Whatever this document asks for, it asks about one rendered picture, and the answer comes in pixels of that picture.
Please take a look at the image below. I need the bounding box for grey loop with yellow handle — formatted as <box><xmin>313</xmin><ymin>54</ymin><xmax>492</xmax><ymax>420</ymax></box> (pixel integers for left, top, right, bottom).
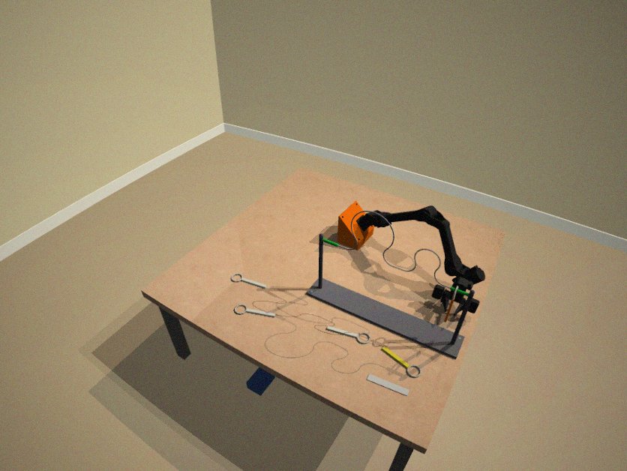
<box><xmin>382</xmin><ymin>347</ymin><xmax>422</xmax><ymax>378</ymax></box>

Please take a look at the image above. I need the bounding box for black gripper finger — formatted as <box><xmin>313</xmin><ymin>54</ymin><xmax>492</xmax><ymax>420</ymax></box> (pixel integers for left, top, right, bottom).
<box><xmin>440</xmin><ymin>292</ymin><xmax>451</xmax><ymax>312</ymax></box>
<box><xmin>454</xmin><ymin>298</ymin><xmax>467</xmax><ymax>315</ymax></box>

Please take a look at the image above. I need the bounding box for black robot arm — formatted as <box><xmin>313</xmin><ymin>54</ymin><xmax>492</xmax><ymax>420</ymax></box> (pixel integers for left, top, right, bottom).
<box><xmin>357</xmin><ymin>205</ymin><xmax>485</xmax><ymax>292</ymax></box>

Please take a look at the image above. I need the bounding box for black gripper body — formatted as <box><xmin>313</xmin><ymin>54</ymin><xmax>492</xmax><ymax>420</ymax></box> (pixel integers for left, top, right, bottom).
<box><xmin>432</xmin><ymin>284</ymin><xmax>480</xmax><ymax>314</ymax></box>

